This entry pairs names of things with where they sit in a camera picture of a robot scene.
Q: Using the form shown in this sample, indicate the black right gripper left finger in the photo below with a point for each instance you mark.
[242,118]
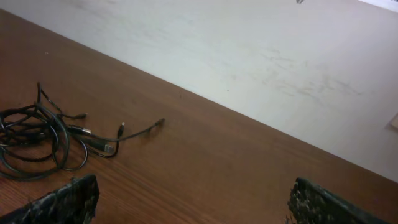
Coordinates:
[74,203]

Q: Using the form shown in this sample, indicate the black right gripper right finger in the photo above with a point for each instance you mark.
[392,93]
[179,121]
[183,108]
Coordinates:
[309,203]

